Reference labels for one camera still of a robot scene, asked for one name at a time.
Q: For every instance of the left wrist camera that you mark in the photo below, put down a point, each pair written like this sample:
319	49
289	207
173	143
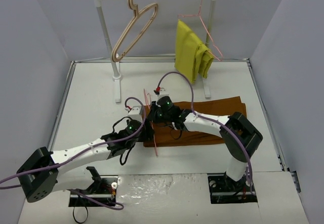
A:
135	113

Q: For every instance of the pink wire hanger holding trousers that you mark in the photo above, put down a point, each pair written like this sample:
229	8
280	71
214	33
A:
213	49

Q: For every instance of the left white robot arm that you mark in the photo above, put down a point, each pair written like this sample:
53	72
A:
39	174

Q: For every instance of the yellow-green folded trousers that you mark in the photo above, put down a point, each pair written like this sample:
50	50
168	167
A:
192	56

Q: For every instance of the white and silver clothes rack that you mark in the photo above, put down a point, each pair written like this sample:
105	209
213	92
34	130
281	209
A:
113	52

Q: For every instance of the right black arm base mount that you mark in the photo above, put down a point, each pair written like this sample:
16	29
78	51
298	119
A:
223	190

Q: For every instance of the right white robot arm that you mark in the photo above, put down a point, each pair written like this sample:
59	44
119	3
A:
240	136

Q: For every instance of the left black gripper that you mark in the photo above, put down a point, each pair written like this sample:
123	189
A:
148	132

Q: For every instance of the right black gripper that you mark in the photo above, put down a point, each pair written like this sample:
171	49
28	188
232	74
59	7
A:
153	113

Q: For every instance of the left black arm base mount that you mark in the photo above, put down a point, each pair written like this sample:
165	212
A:
101	190

